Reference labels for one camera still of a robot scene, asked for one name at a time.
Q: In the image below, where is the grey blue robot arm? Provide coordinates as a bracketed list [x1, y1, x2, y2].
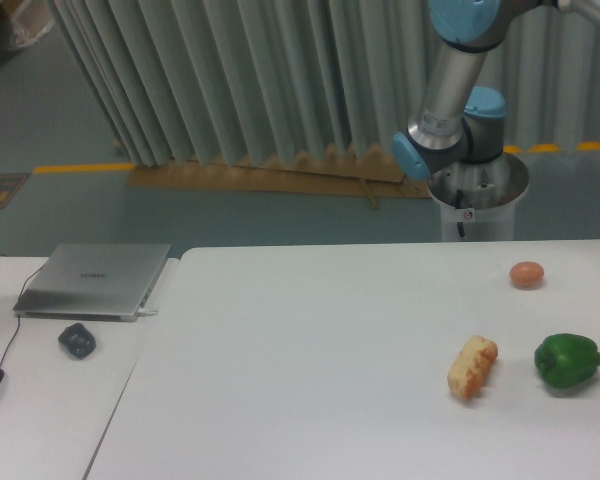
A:
[392, 1, 570, 180]

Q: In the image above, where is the white usb plug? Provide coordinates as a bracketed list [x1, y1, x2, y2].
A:
[137, 309, 158, 318]

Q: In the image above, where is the pale green curtain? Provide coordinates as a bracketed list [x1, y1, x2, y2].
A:
[49, 1, 600, 166]

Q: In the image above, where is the silver closed laptop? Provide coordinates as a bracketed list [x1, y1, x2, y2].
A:
[13, 243, 171, 321]

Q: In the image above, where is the bread roll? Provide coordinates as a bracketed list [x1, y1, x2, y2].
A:
[447, 335, 499, 400]

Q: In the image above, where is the brown egg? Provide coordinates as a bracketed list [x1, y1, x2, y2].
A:
[509, 261, 545, 289]

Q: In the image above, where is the black controller puck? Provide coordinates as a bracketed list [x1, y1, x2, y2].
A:
[58, 323, 97, 360]

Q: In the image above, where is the green bell pepper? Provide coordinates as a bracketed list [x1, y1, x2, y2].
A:
[534, 333, 600, 389]

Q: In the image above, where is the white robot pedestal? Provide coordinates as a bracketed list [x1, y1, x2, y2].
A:
[428, 153, 530, 242]

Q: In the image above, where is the black mouse cable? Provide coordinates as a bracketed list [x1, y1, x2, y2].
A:
[0, 253, 51, 370]

